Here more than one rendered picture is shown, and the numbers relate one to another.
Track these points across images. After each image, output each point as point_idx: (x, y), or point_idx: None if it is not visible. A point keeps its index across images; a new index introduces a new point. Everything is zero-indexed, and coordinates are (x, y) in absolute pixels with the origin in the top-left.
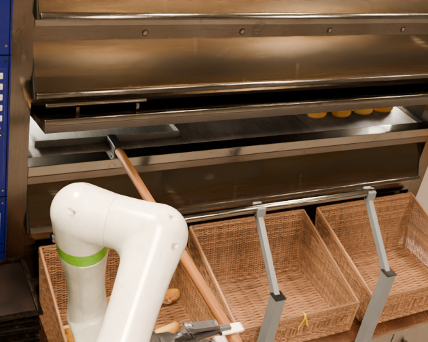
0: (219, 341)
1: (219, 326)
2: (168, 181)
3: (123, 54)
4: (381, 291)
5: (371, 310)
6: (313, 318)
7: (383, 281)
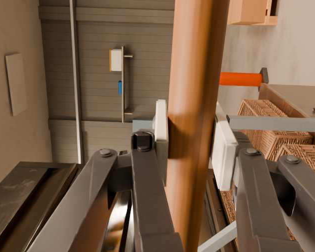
0: (220, 153)
1: (94, 152)
2: None
3: None
4: (249, 120)
5: (277, 124)
6: None
7: (237, 122)
